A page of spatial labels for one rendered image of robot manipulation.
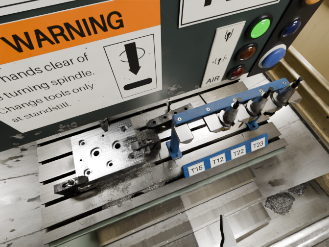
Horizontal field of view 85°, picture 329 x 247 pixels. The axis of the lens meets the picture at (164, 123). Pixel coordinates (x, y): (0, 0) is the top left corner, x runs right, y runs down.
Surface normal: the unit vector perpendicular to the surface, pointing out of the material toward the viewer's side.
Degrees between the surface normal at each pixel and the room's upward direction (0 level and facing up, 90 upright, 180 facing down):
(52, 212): 0
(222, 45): 90
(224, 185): 7
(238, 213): 8
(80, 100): 90
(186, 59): 90
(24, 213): 25
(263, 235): 17
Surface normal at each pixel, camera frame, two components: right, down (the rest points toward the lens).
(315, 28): -0.93, 0.32
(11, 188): 0.37, -0.55
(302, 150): -0.39, -0.28
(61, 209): 0.00, -0.45
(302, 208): -0.11, -0.68
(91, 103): 0.36, 0.83
